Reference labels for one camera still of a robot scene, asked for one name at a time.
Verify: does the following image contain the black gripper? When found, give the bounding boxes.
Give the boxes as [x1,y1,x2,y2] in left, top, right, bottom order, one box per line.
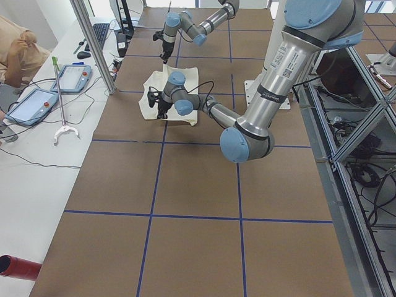
[160,41,174,61]
[157,100,171,119]

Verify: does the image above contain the cream long-sleeve Twinkle shirt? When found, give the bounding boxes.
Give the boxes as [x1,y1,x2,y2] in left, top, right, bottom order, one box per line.
[139,64,199,126]

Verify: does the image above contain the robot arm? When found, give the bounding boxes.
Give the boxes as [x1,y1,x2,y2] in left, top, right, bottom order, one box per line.
[153,0,239,64]
[148,1,365,163]

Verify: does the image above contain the black power adapter box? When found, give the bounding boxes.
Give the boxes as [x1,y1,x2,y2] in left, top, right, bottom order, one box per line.
[116,32,128,58]

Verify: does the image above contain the black keyboard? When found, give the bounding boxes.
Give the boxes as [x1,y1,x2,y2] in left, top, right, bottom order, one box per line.
[92,23,110,49]

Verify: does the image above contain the black computer mouse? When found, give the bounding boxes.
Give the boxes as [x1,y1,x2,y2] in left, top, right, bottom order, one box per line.
[77,51,91,59]

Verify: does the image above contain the far blue teach pendant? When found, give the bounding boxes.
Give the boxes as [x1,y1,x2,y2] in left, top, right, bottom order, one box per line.
[56,64,92,93]

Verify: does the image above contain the blue teach pendant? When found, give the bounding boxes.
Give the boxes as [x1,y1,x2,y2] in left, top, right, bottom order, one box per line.
[6,88,58,126]
[56,64,92,93]

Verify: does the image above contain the white reacher grabber stick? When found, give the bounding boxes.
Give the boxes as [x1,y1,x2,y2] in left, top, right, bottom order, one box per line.
[51,56,80,146]

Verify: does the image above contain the near blue teach pendant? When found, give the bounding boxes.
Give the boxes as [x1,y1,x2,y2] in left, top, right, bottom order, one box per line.
[6,88,58,126]

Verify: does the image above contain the seated person beige shirt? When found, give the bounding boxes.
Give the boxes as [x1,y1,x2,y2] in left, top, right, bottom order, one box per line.
[1,16,50,88]

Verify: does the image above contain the red cylinder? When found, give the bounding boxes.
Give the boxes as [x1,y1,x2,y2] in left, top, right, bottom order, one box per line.
[1,255,41,281]

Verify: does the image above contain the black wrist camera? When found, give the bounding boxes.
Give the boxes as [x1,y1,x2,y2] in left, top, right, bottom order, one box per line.
[153,30,164,41]
[147,88,161,108]

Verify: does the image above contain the aluminium frame post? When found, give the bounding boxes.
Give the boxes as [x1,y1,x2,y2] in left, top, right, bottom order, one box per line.
[70,0,116,95]

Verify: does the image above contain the white camera post base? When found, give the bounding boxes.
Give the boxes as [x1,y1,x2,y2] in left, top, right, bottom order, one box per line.
[244,0,291,110]

